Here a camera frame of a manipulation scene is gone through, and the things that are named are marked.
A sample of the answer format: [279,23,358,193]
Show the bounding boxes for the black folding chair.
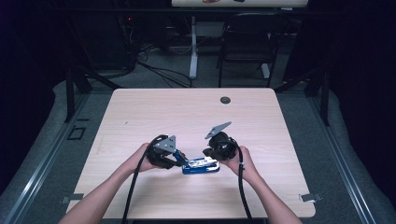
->
[217,12,290,89]

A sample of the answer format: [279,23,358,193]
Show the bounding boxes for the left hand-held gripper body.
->
[146,133,177,171]

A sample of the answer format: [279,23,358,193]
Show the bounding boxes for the blue stapler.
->
[173,149,220,175]

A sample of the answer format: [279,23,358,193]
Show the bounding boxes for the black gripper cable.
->
[218,139,254,224]
[121,133,169,224]

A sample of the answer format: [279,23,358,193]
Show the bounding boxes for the grey tape piece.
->
[60,193,85,205]
[298,192,323,203]

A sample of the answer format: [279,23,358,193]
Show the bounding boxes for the dark equipment with red light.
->
[117,12,138,67]

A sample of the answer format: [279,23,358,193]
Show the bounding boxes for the person's right hand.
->
[221,145,260,182]

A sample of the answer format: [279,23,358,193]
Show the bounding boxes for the person's left hand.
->
[123,142,163,175]

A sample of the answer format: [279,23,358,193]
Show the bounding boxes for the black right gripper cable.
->
[218,139,254,224]

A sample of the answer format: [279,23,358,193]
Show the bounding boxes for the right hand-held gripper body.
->
[204,121,240,161]

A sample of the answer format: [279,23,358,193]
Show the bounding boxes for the black floor cables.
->
[135,43,193,89]

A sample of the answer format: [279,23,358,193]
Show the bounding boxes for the white desk leg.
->
[189,15,199,80]

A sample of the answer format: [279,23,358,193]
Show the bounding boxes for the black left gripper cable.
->
[121,133,169,224]

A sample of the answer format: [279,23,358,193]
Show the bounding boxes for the aluminium floor rail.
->
[2,92,92,224]
[306,92,378,224]

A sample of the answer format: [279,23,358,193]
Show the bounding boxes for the black metal stand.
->
[64,62,123,124]
[274,62,332,127]

